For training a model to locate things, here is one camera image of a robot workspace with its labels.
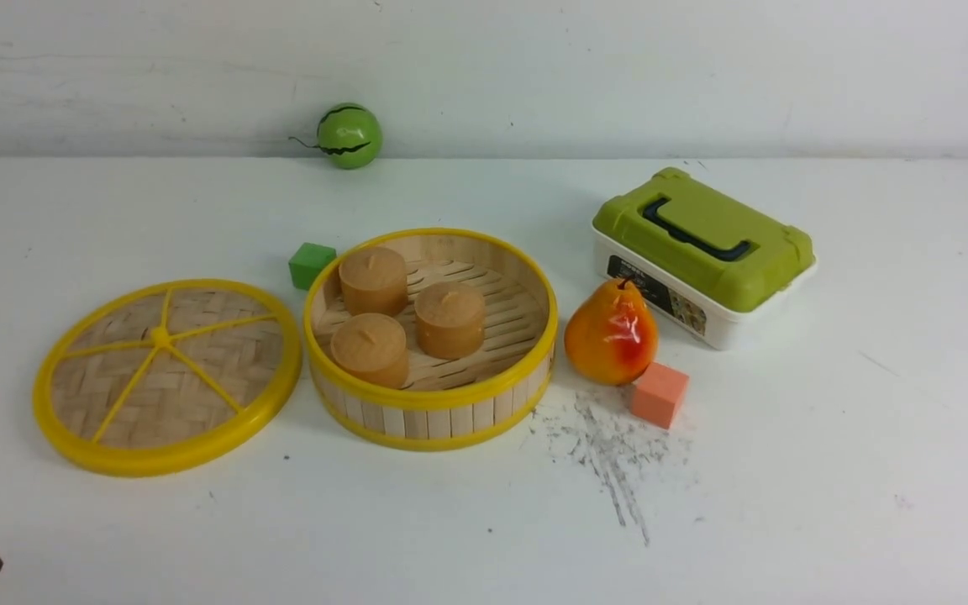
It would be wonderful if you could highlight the yellow woven steamer lid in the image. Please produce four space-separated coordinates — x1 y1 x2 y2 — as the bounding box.
32 279 303 477

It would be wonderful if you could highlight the yellow bamboo steamer basket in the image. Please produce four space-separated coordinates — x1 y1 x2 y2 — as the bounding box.
303 229 560 451

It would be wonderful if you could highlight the brown steamed bun right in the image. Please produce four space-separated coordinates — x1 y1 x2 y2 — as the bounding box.
414 281 487 360

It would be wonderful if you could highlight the brown steamed bun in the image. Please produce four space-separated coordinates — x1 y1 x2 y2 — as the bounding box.
414 281 487 360
330 313 408 388
338 246 408 317

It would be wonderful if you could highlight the brown steamed bun back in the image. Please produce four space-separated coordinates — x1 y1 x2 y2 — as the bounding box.
338 246 408 317

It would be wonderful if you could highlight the brown steamed bun front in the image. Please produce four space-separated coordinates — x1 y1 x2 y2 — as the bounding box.
330 313 408 388

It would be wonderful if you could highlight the orange toy pear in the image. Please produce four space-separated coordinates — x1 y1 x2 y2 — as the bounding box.
564 278 660 386

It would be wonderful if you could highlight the green foam cube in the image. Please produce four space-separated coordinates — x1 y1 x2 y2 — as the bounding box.
287 242 338 291

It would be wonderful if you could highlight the salmon foam cube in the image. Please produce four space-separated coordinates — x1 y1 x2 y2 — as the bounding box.
629 363 689 430

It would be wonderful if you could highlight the green toy watermelon ball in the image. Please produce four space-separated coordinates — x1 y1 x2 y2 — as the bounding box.
288 103 384 170

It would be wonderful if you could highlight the green lidded white box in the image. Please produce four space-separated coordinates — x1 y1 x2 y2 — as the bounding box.
592 167 818 350

